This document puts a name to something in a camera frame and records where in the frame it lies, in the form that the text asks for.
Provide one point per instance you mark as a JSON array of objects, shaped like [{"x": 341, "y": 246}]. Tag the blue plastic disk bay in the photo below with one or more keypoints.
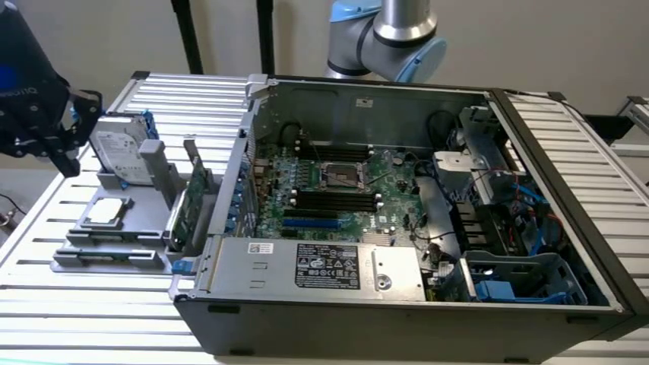
[{"x": 526, "y": 262}]

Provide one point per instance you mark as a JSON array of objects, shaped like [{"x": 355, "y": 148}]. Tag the blue disk rail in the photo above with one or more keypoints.
[{"x": 147, "y": 123}]

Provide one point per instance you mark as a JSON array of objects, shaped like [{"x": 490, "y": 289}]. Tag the silver chipset heatsink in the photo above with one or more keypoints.
[{"x": 378, "y": 240}]

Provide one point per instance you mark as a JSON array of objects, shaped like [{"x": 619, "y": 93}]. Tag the black RAM slot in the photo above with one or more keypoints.
[
  {"x": 337, "y": 197},
  {"x": 337, "y": 192},
  {"x": 337, "y": 202},
  {"x": 334, "y": 146},
  {"x": 334, "y": 150},
  {"x": 337, "y": 207},
  {"x": 334, "y": 154}
]

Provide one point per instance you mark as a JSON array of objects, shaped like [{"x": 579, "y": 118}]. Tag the aluminium frame rail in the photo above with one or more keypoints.
[{"x": 633, "y": 110}]

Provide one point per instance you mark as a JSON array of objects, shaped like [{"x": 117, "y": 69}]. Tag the silver CPU chip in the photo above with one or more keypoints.
[{"x": 106, "y": 211}]

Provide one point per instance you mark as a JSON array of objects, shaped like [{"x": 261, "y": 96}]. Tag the green graphics card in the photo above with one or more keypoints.
[{"x": 191, "y": 205}]

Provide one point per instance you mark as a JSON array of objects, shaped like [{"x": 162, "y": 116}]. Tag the blue expansion slot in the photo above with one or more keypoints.
[{"x": 310, "y": 223}]

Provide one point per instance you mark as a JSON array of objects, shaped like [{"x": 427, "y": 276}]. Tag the blue case latch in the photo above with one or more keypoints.
[{"x": 182, "y": 266}]

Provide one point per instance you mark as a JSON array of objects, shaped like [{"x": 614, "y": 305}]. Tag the short black expansion slot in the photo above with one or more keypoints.
[{"x": 291, "y": 233}]

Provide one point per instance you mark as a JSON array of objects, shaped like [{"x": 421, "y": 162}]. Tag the silver power supply unit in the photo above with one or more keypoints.
[{"x": 242, "y": 273}]

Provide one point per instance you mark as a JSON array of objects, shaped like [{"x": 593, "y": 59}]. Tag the grey parts rack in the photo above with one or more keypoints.
[{"x": 151, "y": 205}]

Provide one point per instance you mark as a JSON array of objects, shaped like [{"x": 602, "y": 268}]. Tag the black open PC case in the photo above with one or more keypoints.
[{"x": 354, "y": 327}]

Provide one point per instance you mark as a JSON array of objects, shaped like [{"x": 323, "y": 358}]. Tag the small case sticker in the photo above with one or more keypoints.
[{"x": 362, "y": 102}]

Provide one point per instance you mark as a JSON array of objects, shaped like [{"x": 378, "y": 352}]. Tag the white barcode sticker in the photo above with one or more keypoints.
[{"x": 259, "y": 248}]

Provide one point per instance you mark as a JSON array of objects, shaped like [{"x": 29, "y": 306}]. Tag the green RAM stick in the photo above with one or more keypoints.
[{"x": 106, "y": 259}]

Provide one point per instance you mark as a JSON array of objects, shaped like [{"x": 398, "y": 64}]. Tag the metal disk bay cage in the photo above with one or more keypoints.
[{"x": 481, "y": 159}]

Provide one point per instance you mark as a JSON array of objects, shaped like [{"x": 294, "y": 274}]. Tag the CPU socket metal frame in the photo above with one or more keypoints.
[{"x": 339, "y": 175}]

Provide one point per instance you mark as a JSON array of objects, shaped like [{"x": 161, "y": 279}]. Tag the black stand pole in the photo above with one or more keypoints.
[
  {"x": 263, "y": 34},
  {"x": 187, "y": 34}
]

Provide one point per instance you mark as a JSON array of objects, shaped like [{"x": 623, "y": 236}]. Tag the green motherboard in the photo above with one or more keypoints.
[{"x": 394, "y": 197}]

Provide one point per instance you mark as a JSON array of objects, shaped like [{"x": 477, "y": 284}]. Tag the long black expansion slot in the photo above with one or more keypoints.
[{"x": 309, "y": 213}]

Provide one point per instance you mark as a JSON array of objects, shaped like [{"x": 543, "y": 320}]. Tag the black power supply label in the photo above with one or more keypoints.
[{"x": 325, "y": 266}]

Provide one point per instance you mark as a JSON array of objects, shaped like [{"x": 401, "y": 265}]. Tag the black gripper body blue logo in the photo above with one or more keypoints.
[{"x": 25, "y": 64}]

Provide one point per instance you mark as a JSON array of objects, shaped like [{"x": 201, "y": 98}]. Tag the grey corner bracket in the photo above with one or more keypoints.
[{"x": 257, "y": 85}]

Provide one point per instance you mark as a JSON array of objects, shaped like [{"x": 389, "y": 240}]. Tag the silver hard disk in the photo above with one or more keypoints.
[{"x": 118, "y": 148}]

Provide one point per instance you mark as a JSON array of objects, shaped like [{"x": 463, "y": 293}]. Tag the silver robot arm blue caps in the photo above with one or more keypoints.
[{"x": 399, "y": 26}]

